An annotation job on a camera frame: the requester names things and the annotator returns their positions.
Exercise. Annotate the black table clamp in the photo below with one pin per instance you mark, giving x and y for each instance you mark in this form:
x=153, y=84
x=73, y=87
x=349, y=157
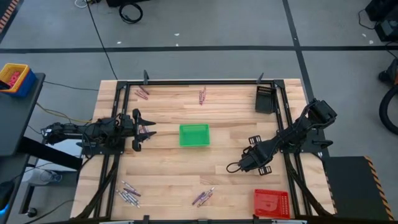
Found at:
x=260, y=78
x=145, y=77
x=145, y=218
x=255, y=218

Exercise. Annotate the white box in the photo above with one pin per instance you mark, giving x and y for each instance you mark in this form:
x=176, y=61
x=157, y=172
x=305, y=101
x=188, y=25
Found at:
x=71, y=145

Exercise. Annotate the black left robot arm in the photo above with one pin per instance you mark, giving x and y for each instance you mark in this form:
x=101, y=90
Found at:
x=99, y=130

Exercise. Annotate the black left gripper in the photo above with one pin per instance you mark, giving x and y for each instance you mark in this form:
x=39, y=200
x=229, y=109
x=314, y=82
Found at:
x=136, y=130

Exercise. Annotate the black equipment case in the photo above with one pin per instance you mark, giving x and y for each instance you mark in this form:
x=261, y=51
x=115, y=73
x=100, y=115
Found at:
x=385, y=18

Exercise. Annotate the black caster wheel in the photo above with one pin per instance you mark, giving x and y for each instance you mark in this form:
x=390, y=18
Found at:
x=31, y=212

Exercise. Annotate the black plastic basket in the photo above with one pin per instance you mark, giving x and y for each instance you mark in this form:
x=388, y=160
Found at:
x=264, y=99

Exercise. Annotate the black aluminium table frame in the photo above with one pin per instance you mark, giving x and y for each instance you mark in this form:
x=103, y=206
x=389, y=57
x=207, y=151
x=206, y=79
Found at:
x=199, y=82

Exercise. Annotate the pile of pink items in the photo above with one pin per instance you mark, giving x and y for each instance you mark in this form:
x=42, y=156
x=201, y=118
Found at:
x=14, y=79

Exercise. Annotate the black box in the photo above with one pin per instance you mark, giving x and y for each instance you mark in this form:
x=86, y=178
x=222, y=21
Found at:
x=124, y=2

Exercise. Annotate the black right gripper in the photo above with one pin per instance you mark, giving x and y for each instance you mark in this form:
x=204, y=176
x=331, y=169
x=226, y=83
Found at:
x=261, y=154

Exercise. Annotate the clear plastic bottle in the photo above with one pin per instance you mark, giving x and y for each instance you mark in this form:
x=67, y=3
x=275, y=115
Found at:
x=43, y=176

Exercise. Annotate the red plastic basket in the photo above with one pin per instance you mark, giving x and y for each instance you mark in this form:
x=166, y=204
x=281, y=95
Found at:
x=270, y=203

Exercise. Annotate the blue plastic basket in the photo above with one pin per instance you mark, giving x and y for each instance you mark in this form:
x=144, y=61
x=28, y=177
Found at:
x=26, y=85

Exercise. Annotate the black hazard-striped platform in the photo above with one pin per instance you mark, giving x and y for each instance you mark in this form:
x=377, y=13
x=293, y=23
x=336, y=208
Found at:
x=351, y=186

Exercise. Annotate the black desk beam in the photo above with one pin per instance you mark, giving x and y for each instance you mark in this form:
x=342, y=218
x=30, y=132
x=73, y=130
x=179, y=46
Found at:
x=49, y=154

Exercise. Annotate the yellow plastic basket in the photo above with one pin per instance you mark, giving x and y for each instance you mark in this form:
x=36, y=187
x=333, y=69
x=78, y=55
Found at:
x=6, y=73

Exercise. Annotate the black side desk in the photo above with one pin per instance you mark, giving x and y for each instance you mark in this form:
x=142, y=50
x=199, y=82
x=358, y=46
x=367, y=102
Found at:
x=15, y=124

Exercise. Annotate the hazard-striped floor mat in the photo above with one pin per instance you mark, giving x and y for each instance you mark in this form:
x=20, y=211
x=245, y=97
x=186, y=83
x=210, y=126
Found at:
x=7, y=15

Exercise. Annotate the green plastic basket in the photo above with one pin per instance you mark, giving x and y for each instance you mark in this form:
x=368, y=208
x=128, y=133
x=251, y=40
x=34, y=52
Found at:
x=194, y=135

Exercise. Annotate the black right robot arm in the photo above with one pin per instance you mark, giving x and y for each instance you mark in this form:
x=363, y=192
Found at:
x=298, y=130

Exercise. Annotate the white bar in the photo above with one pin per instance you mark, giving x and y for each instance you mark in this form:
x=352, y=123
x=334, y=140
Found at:
x=289, y=222
x=115, y=222

